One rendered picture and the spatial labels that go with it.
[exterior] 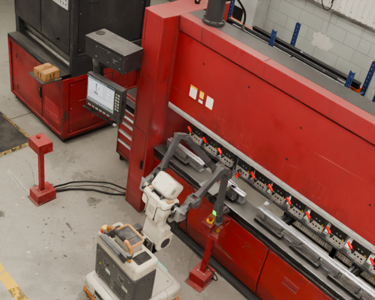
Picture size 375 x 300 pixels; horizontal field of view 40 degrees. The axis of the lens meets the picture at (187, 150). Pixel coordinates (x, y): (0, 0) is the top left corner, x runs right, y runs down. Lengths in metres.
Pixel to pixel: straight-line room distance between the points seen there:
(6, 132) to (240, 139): 3.40
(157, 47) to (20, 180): 2.43
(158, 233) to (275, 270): 1.11
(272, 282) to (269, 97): 1.71
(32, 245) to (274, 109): 2.79
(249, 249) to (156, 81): 1.76
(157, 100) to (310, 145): 1.61
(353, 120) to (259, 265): 1.76
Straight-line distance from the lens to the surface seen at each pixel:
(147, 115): 5.09
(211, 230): 4.78
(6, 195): 6.05
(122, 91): 4.79
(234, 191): 4.88
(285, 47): 6.61
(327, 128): 3.98
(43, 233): 5.61
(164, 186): 4.19
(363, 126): 3.80
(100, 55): 4.86
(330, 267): 4.56
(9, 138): 6.82
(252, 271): 5.02
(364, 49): 8.59
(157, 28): 4.66
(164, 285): 4.87
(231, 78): 4.44
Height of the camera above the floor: 4.08
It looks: 37 degrees down
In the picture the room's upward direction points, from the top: 11 degrees clockwise
